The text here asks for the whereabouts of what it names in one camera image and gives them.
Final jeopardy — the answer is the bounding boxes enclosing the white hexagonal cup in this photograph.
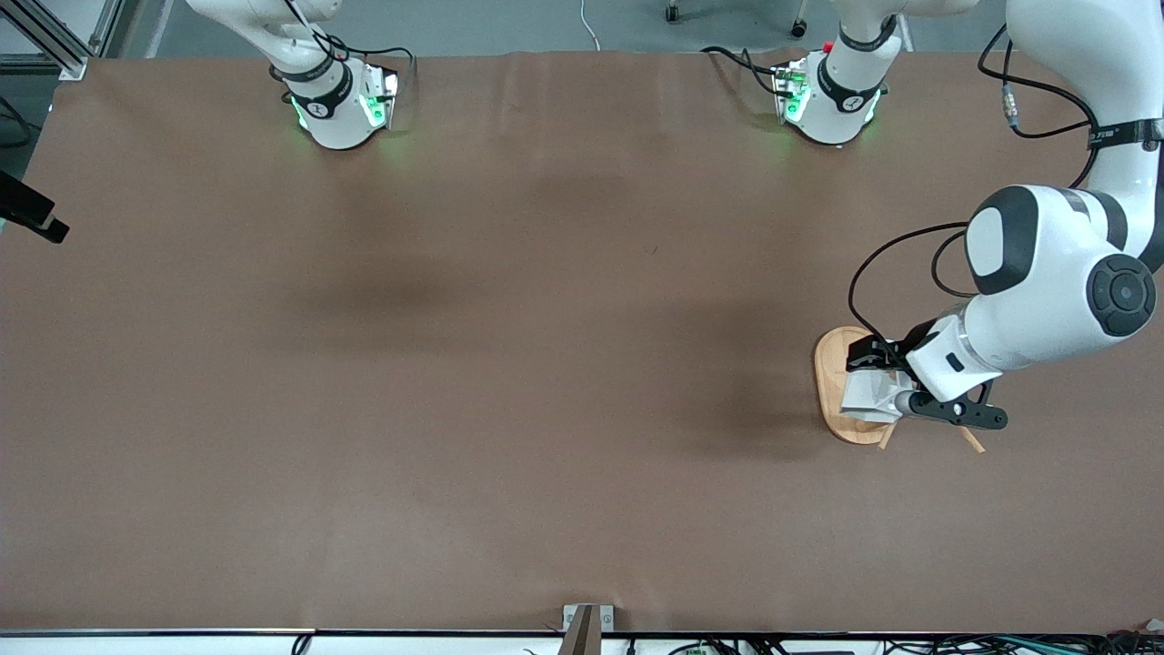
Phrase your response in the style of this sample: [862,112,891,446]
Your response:
[838,364,910,425]

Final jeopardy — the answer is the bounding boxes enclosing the wooden cup rack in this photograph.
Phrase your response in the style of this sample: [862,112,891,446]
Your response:
[812,326,988,454]

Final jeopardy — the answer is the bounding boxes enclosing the brown table cover sheet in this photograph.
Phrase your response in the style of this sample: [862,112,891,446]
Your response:
[0,50,1164,633]

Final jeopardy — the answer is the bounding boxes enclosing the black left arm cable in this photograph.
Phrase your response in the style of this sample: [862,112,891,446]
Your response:
[848,23,1101,345]

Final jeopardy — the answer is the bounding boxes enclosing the aluminium frame profile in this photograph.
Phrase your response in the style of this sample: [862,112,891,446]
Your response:
[0,0,124,81]

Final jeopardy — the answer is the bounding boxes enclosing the black left base cable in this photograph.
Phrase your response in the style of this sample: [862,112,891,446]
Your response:
[700,45,788,97]

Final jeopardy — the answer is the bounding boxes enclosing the black base cable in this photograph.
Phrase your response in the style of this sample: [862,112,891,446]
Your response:
[268,0,416,92]
[700,45,788,97]

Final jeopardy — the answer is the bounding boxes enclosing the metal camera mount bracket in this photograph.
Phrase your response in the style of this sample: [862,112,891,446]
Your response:
[559,604,616,655]

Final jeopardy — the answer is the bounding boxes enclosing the black right base cable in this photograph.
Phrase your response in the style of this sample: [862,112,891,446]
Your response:
[268,0,416,92]

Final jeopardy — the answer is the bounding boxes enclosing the white table edge rail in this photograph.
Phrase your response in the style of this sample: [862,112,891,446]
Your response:
[0,630,1164,655]

